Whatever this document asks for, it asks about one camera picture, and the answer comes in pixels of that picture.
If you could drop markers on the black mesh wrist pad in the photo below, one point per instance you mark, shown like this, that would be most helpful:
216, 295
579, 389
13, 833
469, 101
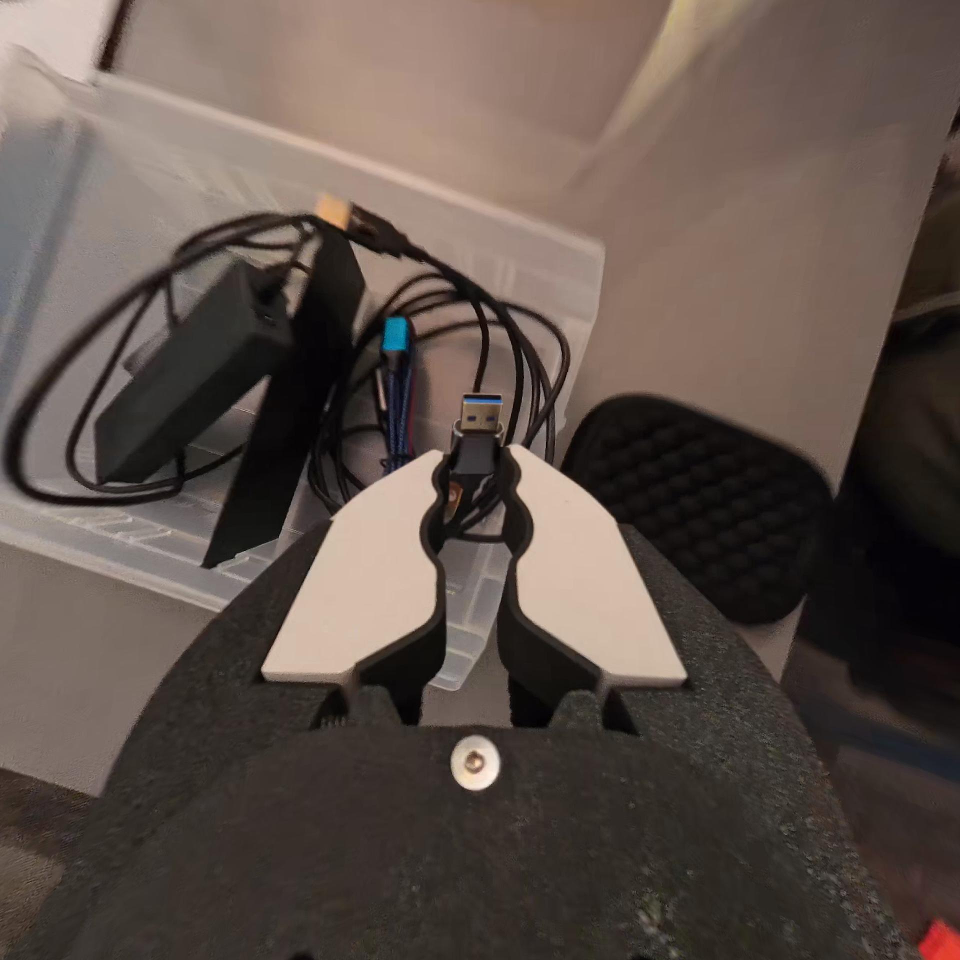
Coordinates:
697, 510

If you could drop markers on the person's olive pants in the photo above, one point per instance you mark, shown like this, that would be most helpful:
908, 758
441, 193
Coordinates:
922, 420

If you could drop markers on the clear plastic bin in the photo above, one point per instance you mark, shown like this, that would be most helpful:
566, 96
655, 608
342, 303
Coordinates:
487, 247

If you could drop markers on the long black usb hub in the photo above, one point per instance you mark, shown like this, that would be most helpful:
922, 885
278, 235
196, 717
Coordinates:
292, 420

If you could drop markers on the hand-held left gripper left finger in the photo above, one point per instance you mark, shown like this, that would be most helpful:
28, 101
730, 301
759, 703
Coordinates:
367, 585

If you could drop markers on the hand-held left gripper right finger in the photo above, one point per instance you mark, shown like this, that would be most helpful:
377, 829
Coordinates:
592, 592

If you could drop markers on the red box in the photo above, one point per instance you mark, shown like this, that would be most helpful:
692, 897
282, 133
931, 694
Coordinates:
941, 941

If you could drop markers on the short black usb hub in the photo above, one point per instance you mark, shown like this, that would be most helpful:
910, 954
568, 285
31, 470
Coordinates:
187, 375

